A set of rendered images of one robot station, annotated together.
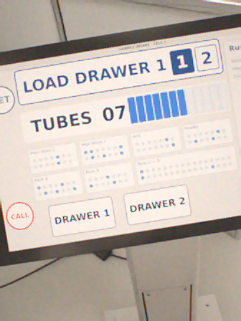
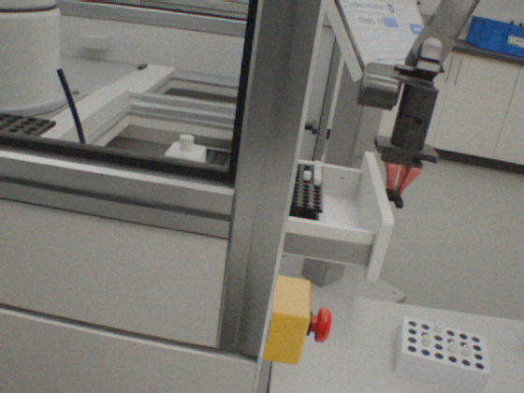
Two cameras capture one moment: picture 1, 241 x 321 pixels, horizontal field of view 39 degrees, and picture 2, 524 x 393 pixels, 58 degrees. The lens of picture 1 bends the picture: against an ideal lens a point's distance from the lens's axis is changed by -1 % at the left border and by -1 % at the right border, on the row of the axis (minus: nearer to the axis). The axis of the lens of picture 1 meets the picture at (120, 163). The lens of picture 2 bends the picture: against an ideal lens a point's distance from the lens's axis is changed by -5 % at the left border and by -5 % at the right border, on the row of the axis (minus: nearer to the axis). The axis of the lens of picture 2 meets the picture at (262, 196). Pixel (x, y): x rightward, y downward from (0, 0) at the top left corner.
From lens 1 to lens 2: 1.57 m
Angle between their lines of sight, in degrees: 41
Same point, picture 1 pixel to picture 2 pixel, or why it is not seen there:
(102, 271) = not seen: hidden behind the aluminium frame
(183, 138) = (400, 36)
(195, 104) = (399, 24)
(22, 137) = (356, 23)
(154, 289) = (358, 155)
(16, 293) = not seen: hidden behind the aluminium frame
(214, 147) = (408, 41)
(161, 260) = (369, 124)
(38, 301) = not seen: hidden behind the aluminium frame
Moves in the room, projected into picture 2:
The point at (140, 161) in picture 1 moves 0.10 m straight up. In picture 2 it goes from (392, 41) to (399, 11)
